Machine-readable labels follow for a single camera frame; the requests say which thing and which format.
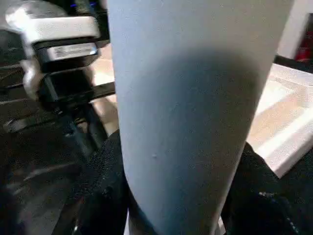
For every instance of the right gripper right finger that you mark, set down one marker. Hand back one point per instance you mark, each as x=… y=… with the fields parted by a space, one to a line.
x=266 y=205

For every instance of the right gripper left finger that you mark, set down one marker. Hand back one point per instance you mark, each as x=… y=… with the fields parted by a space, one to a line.
x=98 y=196

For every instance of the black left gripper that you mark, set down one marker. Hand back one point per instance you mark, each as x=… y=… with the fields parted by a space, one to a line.
x=68 y=88

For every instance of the white plastic table top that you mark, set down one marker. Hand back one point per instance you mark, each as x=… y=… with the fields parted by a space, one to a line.
x=283 y=117

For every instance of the white plastic table leg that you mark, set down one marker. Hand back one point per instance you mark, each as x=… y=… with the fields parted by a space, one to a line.
x=195 y=107

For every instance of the black mat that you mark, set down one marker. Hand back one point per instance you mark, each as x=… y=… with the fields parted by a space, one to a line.
x=29 y=176

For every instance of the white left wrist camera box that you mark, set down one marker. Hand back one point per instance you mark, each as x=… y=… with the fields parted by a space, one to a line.
x=54 y=32

